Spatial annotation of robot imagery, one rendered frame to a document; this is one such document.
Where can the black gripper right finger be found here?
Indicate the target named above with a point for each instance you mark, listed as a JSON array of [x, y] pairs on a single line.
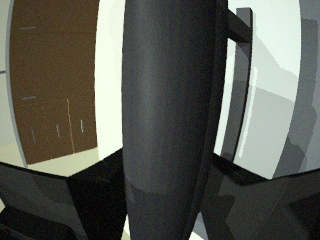
[[241, 205]]

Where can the dark grey mat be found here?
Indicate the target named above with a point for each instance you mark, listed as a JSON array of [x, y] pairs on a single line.
[[301, 151]]

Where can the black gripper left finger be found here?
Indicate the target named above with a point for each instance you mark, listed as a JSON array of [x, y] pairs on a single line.
[[92, 202]]

